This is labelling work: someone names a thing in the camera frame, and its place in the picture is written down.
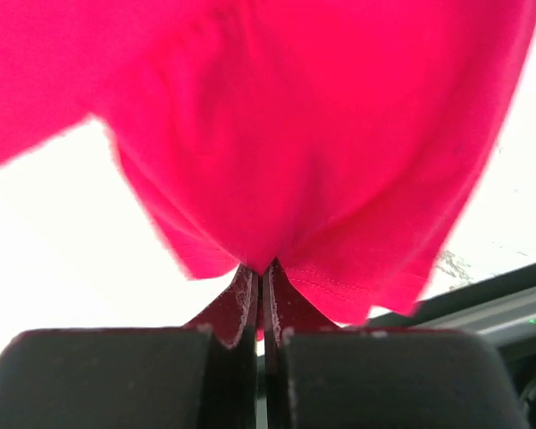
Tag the aluminium frame rail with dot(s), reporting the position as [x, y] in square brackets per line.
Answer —
[500, 322]

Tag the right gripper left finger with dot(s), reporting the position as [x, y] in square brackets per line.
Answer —
[200, 375]

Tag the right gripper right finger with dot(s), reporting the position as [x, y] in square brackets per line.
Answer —
[319, 375]

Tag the crimson t shirt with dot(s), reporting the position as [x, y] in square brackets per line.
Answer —
[342, 138]

